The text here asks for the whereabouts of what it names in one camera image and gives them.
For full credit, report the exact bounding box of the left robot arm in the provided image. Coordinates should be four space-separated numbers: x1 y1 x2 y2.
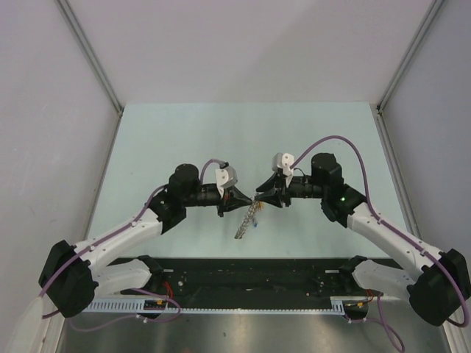
38 162 252 318

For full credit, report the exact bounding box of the left aluminium frame post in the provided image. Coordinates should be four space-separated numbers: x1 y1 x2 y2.
54 0 124 115

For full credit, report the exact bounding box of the metal keyring disc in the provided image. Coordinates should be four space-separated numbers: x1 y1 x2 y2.
234 201 263 240

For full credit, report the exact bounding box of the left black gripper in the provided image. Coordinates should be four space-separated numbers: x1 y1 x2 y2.
183 185 252 217

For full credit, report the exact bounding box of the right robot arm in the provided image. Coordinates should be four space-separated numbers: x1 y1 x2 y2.
255 153 470 327

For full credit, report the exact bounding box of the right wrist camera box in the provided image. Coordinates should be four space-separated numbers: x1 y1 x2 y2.
272 152 294 187

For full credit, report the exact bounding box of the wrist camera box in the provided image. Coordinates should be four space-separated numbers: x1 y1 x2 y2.
272 152 294 187
215 162 238 197

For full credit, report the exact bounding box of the grey slotted cable duct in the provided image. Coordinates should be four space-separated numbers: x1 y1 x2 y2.
83 298 355 315

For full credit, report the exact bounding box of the right aluminium frame post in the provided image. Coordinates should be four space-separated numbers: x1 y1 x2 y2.
377 0 446 111

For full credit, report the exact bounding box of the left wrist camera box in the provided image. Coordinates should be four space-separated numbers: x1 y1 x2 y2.
215 162 238 197

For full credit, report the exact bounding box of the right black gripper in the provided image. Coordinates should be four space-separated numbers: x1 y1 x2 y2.
255 171 326 208

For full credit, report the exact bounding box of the aluminium frame post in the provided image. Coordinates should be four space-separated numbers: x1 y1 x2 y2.
54 0 124 115
377 0 446 111

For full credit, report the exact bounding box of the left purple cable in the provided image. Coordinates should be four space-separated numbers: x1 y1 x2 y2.
38 158 225 332

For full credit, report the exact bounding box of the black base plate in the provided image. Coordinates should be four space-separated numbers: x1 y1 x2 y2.
106 257 383 310

